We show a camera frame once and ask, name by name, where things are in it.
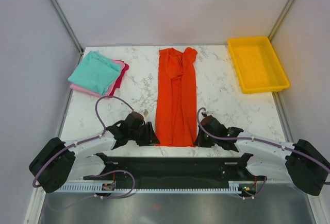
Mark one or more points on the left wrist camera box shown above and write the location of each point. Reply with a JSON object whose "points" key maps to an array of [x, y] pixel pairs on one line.
{"points": [[145, 113]]}

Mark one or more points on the teal folded t-shirt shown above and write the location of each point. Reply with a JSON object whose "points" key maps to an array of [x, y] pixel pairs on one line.
{"points": [[95, 73]]}

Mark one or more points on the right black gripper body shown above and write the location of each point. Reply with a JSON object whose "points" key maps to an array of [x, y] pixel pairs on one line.
{"points": [[209, 141]]}

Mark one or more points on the orange t-shirt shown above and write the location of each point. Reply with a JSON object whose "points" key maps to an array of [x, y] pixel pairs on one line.
{"points": [[177, 98]]}

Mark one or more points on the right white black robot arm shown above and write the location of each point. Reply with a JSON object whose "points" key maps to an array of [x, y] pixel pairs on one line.
{"points": [[300, 163]]}

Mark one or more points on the left aluminium frame post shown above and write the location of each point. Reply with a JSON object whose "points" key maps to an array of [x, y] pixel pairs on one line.
{"points": [[64, 21]]}

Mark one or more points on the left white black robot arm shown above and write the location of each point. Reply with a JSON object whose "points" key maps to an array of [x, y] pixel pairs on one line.
{"points": [[60, 161]]}

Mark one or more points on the right aluminium frame post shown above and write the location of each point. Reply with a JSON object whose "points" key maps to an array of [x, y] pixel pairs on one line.
{"points": [[280, 19]]}

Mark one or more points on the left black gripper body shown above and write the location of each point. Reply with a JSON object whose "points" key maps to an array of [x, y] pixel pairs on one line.
{"points": [[136, 135]]}

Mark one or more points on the white slotted cable duct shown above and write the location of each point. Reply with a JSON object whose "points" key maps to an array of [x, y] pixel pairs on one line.
{"points": [[104, 188]]}

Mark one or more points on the crimson folded t-shirt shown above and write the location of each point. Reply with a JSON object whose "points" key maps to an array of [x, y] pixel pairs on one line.
{"points": [[119, 80]]}

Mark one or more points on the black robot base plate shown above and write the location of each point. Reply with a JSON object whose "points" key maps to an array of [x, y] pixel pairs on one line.
{"points": [[175, 172]]}

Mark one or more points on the pink folded t-shirt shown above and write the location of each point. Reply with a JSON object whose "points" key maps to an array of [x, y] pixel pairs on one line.
{"points": [[80, 89]]}

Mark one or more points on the aluminium frame post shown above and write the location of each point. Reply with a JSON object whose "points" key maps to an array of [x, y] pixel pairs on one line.
{"points": [[64, 21], [280, 19]]}

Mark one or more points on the yellow plastic tray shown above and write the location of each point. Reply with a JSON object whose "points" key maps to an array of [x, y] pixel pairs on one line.
{"points": [[257, 66]]}

